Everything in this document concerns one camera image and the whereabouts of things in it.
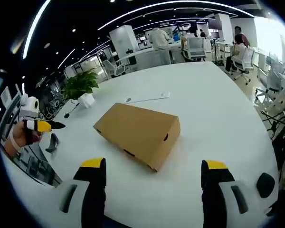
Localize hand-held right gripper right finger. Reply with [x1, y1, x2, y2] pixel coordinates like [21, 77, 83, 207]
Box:
[200, 160, 264, 228]

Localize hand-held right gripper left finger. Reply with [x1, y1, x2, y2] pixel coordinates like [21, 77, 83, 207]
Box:
[52, 157, 107, 228]

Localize brown cardboard shoe box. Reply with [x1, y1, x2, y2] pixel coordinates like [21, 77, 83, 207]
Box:
[93, 102, 181, 173]

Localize person's left hand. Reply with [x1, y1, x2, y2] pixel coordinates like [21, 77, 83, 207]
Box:
[23, 119, 38, 132]

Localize grey curved plastic object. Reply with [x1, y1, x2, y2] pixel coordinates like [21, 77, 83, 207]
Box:
[45, 133, 60, 153]

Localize black desk microphone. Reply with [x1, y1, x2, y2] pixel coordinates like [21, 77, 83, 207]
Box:
[63, 104, 79, 119]

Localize black oval desk object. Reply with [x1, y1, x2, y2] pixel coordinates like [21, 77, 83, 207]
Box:
[257, 172, 276, 199]

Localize potted green plant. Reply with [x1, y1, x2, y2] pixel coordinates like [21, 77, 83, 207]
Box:
[61, 68, 100, 109]

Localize white office chair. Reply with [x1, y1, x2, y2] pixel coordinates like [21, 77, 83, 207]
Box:
[254, 67, 285, 112]
[185, 37, 208, 63]
[231, 47, 255, 86]
[101, 59, 126, 78]

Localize white pillar cabinet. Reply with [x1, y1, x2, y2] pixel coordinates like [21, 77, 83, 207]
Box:
[109, 25, 140, 57]

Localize white office counter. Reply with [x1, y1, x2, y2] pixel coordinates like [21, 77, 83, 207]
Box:
[116, 42, 188, 71]

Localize white table cable panel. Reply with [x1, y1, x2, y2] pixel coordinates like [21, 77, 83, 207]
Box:
[124, 91, 171, 104]

